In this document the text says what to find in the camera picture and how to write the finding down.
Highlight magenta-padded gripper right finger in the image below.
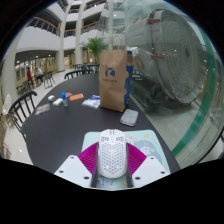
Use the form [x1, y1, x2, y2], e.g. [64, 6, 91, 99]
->
[124, 142, 168, 188]

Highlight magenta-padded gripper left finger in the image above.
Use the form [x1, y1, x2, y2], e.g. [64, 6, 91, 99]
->
[54, 141, 100, 188]

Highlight white perforated computer mouse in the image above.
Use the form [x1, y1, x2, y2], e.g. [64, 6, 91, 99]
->
[97, 128, 128, 179]

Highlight light teal printed mouse pad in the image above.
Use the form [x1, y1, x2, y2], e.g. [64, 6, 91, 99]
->
[81, 129, 172, 192]

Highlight clear packet with blue print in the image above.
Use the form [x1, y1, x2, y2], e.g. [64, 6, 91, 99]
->
[81, 94, 101, 110]

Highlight small bottle with blue cap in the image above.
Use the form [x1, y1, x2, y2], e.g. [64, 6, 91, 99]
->
[60, 92, 69, 108]

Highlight flat white box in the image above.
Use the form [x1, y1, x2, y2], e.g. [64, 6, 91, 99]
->
[52, 98, 64, 107]

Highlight brown paper bag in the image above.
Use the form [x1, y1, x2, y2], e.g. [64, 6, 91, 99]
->
[98, 35, 129, 113]

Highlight black slatted chair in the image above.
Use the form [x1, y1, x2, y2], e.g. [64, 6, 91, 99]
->
[73, 63, 100, 75]
[7, 90, 38, 141]
[63, 69, 88, 80]

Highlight group of black chairs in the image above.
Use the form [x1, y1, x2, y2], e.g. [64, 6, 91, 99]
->
[16, 70, 56, 96]

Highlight white lattice chair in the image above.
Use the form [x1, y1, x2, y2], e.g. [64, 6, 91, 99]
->
[1, 93, 13, 116]

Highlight person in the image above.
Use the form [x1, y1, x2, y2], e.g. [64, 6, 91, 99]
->
[34, 66, 44, 84]
[26, 67, 34, 88]

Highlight large white ribbed machine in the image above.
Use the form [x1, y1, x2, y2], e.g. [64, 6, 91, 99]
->
[124, 8, 206, 106]

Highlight green potted plant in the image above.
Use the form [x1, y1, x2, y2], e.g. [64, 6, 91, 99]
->
[81, 37, 109, 64]

